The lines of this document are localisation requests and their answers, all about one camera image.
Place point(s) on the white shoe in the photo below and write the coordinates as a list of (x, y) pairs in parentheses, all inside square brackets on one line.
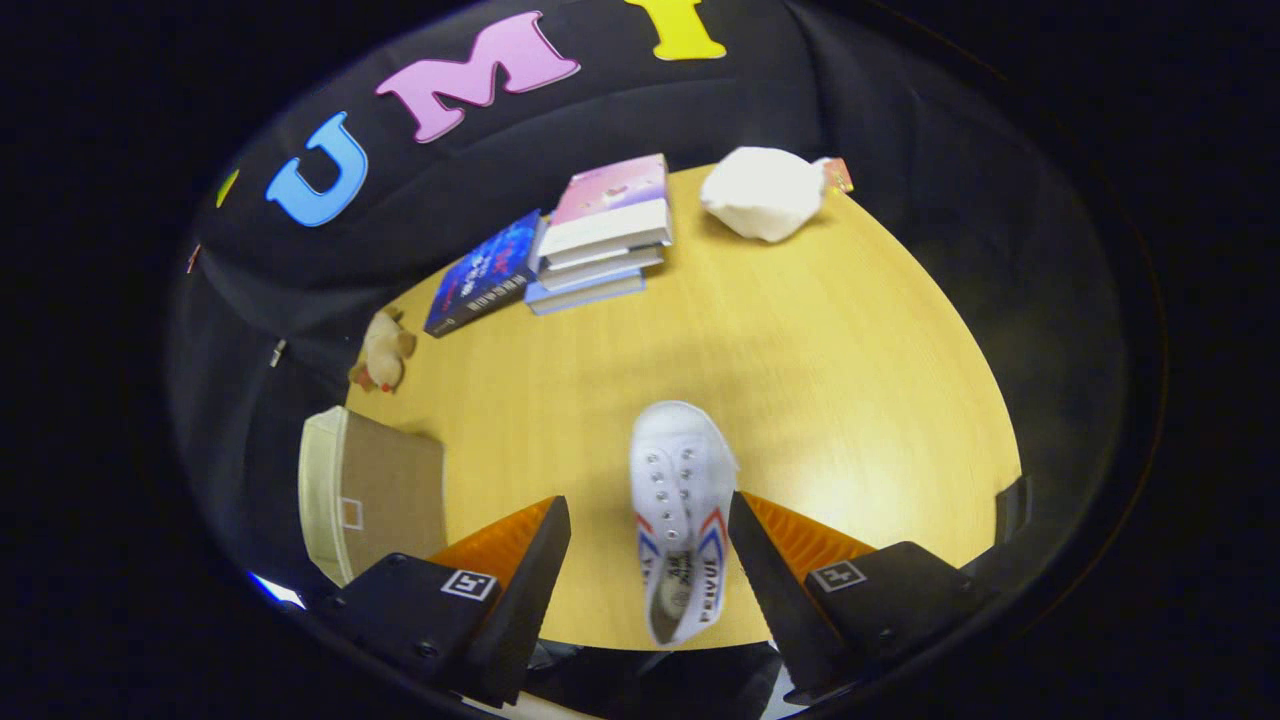
[(680, 470)]

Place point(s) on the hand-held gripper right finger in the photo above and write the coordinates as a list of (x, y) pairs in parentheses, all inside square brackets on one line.
[(775, 600)]

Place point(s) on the beige fabric storage box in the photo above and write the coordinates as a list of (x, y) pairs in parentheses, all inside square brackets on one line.
[(395, 500)]

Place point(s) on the silver clip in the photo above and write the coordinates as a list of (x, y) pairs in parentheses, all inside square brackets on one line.
[(278, 352)]

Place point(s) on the light blue book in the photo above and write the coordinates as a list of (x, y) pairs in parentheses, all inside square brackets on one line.
[(585, 296)]

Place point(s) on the dark blue book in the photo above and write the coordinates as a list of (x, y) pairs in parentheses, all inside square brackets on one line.
[(485, 275)]

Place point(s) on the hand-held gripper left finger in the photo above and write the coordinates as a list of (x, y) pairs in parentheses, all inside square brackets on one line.
[(525, 610)]

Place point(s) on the pink clip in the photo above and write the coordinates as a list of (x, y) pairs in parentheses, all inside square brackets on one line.
[(193, 258)]

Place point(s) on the pink cover book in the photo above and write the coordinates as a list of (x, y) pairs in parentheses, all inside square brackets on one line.
[(610, 195)]

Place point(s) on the lit monitor screen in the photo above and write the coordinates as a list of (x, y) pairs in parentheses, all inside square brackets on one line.
[(277, 590)]

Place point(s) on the beige plush dog toy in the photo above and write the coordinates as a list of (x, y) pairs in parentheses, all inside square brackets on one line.
[(383, 350)]

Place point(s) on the white plush toy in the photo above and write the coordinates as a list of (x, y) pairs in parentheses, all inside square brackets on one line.
[(765, 195)]

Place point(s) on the white book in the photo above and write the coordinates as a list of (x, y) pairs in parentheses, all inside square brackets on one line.
[(600, 268)]

